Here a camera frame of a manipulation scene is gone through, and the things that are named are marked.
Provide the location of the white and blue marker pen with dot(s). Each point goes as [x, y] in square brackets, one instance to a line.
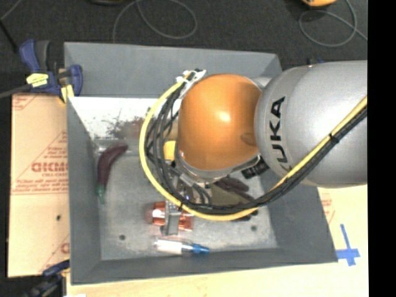
[170, 247]

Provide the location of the yellow round object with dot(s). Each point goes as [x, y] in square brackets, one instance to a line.
[169, 150]

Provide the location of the purple toy eggplant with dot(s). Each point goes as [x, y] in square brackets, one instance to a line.
[108, 162]

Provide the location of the grey metal bin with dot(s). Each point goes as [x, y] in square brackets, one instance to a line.
[123, 70]

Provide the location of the brown cardboard board red print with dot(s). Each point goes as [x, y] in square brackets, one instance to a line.
[37, 153]

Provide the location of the shiny copper-coloured object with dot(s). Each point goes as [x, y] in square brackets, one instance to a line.
[157, 216]

